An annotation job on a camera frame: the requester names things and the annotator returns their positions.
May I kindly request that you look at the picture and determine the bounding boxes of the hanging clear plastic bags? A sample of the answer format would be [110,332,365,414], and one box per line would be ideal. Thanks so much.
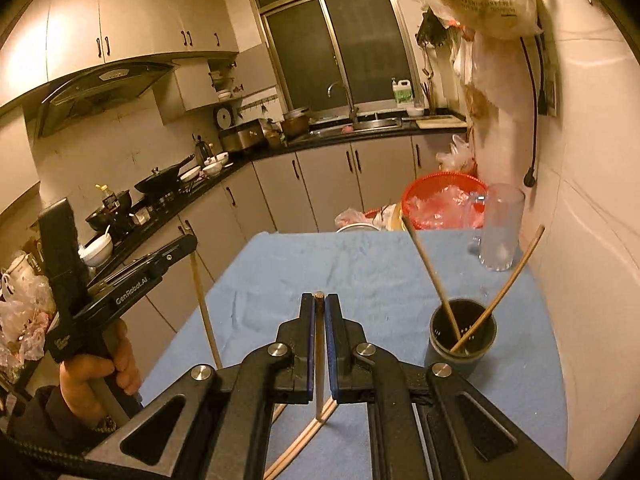
[452,25,501,121]

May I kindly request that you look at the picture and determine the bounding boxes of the upper kitchen cabinets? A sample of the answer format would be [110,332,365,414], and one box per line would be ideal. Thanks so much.
[0,0,241,106]

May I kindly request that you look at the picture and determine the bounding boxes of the metal faucet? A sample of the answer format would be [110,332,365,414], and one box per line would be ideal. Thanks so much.
[327,81,360,127]

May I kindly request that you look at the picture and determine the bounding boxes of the white bowl with spoon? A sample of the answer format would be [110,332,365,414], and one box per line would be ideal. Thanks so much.
[79,225,114,267]

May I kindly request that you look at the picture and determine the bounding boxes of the dark hanging cloth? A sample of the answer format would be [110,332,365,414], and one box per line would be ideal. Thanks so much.
[416,7,453,48]

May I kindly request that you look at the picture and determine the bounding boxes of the range hood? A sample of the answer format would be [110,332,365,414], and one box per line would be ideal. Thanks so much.
[36,61,180,138]

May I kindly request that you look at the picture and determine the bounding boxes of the green detergent jug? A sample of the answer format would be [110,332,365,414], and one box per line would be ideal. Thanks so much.
[391,78,413,106]

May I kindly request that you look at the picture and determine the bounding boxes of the blue table cloth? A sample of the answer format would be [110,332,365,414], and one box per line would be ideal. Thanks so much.
[137,230,571,480]

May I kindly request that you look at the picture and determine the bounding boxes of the brown cooking pot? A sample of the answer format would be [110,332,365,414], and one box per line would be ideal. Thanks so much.
[280,106,311,137]

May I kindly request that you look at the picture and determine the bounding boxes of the lower kitchen cabinets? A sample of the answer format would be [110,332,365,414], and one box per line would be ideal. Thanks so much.
[90,132,468,376]

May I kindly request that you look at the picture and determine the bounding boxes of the sliding kitchen window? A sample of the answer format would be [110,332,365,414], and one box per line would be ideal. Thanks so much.
[245,0,426,118]

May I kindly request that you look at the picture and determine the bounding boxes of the black wok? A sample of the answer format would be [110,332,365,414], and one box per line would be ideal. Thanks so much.
[134,154,196,196]

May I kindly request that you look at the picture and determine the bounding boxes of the open wall shelf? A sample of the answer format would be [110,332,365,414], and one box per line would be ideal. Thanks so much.
[207,57,246,103]

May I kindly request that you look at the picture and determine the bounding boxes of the person's left hand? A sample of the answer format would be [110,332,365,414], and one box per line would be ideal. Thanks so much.
[59,317,143,432]

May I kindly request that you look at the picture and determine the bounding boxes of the steel sink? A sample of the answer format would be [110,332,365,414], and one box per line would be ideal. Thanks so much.
[310,116,403,136]

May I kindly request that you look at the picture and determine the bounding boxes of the black power cord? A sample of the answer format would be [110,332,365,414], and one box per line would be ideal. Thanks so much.
[517,35,547,188]

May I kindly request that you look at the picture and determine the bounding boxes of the white pot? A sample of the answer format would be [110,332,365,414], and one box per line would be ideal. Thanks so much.
[5,252,38,286]

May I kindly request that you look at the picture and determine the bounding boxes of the wall socket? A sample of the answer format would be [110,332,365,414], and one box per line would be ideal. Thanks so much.
[545,67,560,117]

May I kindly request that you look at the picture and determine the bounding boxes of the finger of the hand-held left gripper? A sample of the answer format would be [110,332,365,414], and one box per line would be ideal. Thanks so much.
[125,233,199,282]

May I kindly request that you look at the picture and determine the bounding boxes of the metal roasting pan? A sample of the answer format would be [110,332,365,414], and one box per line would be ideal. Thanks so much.
[219,120,268,153]

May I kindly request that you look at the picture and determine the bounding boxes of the wooden cutting board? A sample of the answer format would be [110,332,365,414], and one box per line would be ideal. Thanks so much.
[415,116,468,129]

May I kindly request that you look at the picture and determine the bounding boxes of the kitchen cabinets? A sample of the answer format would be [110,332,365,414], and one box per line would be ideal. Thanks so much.
[90,132,468,376]
[0,0,241,106]

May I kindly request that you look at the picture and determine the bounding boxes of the black pot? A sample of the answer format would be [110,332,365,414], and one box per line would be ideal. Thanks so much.
[85,190,133,235]

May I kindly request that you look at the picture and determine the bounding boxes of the large printed hanging bag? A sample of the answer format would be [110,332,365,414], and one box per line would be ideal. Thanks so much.
[412,0,545,41]

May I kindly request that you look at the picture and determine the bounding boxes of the pink plastic bag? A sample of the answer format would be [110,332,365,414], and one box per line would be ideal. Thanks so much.
[334,207,381,231]

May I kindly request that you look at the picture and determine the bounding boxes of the white plastic bag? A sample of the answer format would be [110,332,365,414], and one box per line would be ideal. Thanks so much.
[436,135,476,175]

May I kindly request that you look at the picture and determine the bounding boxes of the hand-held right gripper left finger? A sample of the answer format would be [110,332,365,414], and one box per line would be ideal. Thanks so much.
[85,292,317,480]

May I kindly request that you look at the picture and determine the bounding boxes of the red mesh basket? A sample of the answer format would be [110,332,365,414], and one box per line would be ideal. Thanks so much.
[401,172,488,231]

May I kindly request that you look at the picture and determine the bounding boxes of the black braided cable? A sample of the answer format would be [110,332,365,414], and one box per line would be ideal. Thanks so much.
[0,432,88,467]

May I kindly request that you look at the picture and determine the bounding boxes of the black countertop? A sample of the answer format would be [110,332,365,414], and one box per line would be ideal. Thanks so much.
[80,120,471,286]

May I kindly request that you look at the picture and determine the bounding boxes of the dark cylindrical chopstick holder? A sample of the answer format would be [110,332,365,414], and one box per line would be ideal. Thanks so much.
[424,298,498,380]

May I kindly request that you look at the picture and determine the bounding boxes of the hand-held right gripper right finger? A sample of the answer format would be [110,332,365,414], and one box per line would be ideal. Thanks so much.
[324,292,576,480]

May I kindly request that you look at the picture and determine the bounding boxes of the crumpled plastic bags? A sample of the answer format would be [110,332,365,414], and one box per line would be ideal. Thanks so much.
[0,260,58,376]

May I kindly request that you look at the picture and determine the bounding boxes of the frosted glass pitcher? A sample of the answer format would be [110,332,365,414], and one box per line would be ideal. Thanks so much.
[467,183,527,272]

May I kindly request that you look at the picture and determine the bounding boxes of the person's left forearm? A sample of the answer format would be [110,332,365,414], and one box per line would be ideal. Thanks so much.
[0,385,118,466]

